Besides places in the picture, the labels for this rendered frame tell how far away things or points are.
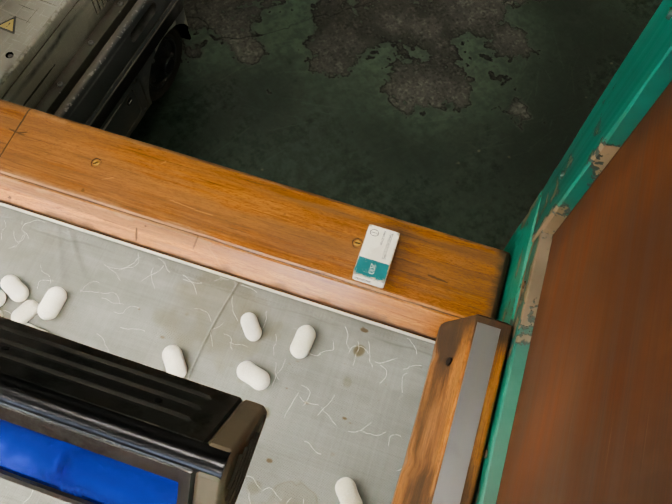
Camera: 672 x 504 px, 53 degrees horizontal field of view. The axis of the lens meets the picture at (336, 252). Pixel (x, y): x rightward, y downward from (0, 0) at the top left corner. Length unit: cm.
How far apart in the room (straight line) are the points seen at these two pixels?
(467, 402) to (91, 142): 51
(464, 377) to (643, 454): 29
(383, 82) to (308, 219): 111
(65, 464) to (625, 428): 28
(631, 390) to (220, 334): 47
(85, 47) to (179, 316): 84
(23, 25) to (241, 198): 73
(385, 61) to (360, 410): 130
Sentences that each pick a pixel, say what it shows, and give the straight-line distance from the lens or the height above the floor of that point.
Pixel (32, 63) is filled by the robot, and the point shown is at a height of 44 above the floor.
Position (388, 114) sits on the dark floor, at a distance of 176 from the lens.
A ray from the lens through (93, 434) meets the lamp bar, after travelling 34.
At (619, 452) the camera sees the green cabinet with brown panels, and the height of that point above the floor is 110.
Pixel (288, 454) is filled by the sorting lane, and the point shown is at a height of 74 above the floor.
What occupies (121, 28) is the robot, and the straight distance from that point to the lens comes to 152.
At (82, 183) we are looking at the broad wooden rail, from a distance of 81.
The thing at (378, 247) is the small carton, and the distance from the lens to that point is 71.
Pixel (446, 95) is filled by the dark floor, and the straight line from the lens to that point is 182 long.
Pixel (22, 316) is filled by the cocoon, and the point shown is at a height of 76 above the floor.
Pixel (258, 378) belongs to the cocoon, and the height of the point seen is 76.
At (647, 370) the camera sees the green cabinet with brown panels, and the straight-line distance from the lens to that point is 36.
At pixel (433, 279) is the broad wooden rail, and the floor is 76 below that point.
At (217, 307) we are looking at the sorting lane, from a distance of 74.
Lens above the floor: 143
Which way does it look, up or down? 66 degrees down
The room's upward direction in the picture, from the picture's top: 4 degrees clockwise
